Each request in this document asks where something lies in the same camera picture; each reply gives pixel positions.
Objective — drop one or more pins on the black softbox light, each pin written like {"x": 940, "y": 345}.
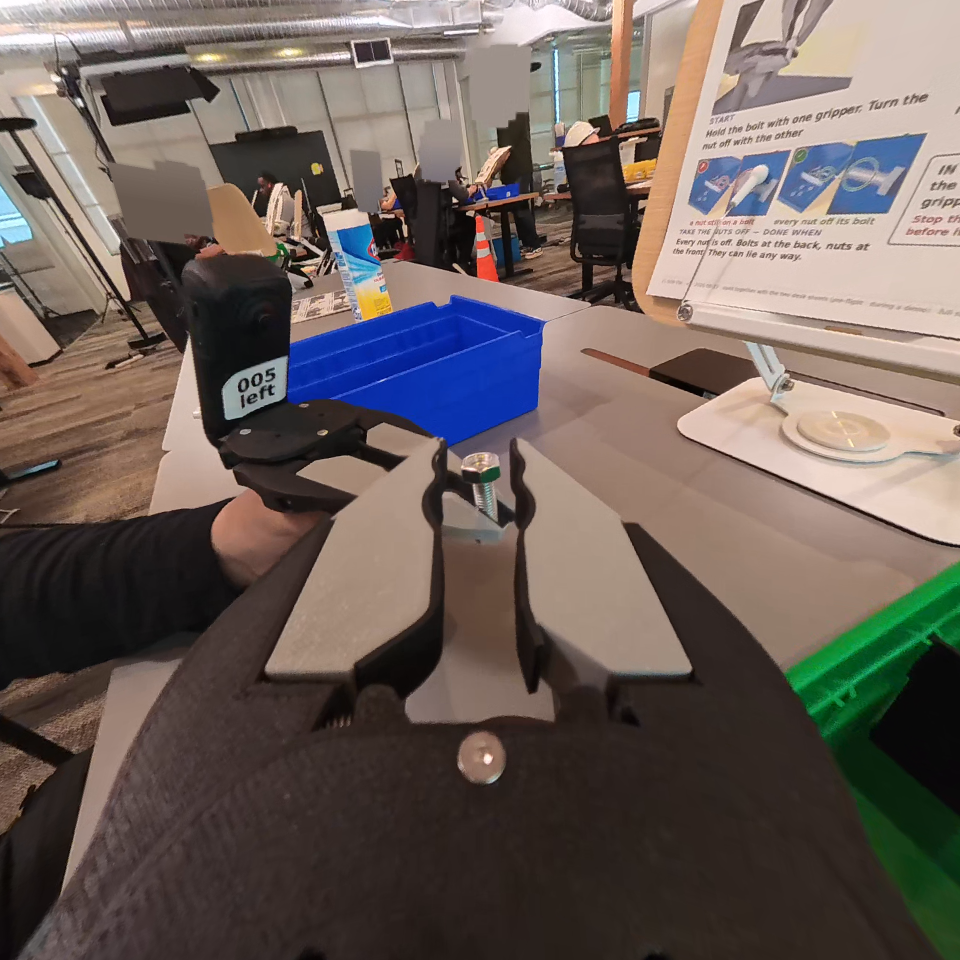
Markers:
{"x": 150, "y": 94}

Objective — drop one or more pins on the orange traffic cone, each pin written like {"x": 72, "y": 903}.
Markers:
{"x": 486, "y": 259}

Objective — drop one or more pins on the printed instruction sheet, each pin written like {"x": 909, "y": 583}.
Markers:
{"x": 810, "y": 277}

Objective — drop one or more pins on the black office chair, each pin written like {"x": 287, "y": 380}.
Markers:
{"x": 600, "y": 195}

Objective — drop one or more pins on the person's left hand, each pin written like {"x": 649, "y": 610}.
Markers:
{"x": 255, "y": 536}

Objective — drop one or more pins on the white ceiling vent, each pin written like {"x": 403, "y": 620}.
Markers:
{"x": 371, "y": 52}

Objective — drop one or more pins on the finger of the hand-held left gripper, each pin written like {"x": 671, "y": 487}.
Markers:
{"x": 337, "y": 476}
{"x": 397, "y": 439}

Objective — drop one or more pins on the steel hex bolt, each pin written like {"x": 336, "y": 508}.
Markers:
{"x": 489, "y": 502}

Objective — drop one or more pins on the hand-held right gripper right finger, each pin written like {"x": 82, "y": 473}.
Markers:
{"x": 600, "y": 592}

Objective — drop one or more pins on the small blue bin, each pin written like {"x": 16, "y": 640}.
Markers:
{"x": 495, "y": 193}

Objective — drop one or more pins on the silver air duct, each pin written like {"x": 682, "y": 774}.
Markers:
{"x": 225, "y": 9}
{"x": 225, "y": 46}

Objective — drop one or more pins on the black wall screen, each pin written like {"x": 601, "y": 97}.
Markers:
{"x": 262, "y": 161}

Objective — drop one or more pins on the white disinfecting wipes canister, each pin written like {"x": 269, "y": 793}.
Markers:
{"x": 364, "y": 262}

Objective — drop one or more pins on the green plastic bin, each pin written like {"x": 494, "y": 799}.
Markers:
{"x": 847, "y": 697}

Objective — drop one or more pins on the printed paper strip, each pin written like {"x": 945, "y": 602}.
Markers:
{"x": 319, "y": 306}

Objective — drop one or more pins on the wooden board stand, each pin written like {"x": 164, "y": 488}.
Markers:
{"x": 236, "y": 221}

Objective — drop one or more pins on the blue plastic bin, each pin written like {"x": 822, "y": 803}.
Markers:
{"x": 420, "y": 382}

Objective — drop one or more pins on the person's left forearm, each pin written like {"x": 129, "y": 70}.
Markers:
{"x": 97, "y": 585}

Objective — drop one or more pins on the white cap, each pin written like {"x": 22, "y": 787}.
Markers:
{"x": 579, "y": 135}

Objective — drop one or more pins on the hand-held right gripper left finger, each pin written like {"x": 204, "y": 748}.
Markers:
{"x": 352, "y": 592}

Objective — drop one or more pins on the yellow box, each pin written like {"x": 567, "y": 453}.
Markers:
{"x": 641, "y": 171}

